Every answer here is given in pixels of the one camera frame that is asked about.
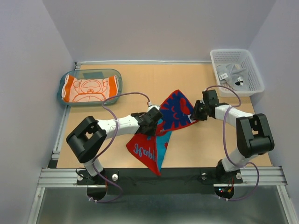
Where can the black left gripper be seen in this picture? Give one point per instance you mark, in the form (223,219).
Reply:
(152,132)

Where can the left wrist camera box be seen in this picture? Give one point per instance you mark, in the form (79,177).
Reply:
(153,106)

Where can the grey folded cloth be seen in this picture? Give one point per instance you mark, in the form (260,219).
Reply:
(236,78)

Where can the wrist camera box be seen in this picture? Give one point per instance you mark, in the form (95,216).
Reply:
(210,97)
(153,106)

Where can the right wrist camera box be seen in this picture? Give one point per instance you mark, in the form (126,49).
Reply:
(210,97)

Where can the orange and white towel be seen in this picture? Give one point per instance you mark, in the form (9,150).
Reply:
(88,90)

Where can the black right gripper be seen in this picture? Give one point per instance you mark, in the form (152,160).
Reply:
(196,115)

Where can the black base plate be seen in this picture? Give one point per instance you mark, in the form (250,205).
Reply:
(142,181)

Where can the white perforated plastic basket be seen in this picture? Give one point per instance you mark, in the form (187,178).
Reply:
(243,59)

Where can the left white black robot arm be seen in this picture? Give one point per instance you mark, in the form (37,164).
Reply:
(87,138)

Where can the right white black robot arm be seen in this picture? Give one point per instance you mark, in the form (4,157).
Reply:
(253,135)

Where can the teal translucent plastic tub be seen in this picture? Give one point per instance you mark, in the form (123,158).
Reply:
(92,74)

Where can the aluminium frame rail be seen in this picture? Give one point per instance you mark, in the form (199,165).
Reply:
(68,177)

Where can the red and blue cloth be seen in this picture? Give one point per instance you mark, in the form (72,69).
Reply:
(150,151)

